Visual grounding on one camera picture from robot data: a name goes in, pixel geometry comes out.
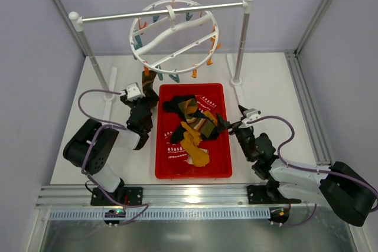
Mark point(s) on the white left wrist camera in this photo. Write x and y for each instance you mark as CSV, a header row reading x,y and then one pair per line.
x,y
132,92

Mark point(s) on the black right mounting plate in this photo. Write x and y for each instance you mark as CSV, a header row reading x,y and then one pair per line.
x,y
264,194

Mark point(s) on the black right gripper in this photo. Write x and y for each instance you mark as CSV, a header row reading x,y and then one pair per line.
x,y
236,128

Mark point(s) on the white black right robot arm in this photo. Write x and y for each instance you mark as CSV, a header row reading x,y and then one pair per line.
x,y
337,186

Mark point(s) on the white slotted cable duct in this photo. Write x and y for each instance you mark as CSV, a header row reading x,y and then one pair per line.
x,y
154,213

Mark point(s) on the mustard sock in bin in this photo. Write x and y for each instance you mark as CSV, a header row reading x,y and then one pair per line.
x,y
187,146

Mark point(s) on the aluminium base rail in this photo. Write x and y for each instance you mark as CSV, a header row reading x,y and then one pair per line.
x,y
77,196

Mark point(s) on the olive orange sock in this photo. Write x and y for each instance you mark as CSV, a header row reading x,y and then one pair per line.
x,y
151,96

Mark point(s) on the red plastic bin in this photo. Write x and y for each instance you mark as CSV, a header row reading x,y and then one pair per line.
x,y
220,165

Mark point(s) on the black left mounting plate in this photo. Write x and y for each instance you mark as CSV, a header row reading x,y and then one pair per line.
x,y
126,195

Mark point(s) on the yellow sock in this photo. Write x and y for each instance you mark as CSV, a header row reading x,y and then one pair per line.
x,y
191,134

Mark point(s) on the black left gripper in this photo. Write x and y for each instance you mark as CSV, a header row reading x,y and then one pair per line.
x,y
144,100

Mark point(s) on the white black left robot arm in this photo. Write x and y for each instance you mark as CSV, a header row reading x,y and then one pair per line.
x,y
92,144

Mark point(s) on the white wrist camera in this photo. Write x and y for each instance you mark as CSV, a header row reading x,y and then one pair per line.
x,y
249,116
132,92

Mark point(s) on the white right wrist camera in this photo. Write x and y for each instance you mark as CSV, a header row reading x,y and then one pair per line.
x,y
249,116

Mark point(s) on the white round clip hanger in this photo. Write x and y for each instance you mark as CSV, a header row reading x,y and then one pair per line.
x,y
174,44

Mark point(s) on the aluminium frame rail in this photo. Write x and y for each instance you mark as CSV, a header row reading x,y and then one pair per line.
x,y
304,89

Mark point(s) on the black mounting plate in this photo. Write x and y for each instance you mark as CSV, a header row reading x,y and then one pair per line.
x,y
126,195
264,194

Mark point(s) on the black sock in bin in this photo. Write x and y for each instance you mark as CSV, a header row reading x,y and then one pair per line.
x,y
172,106

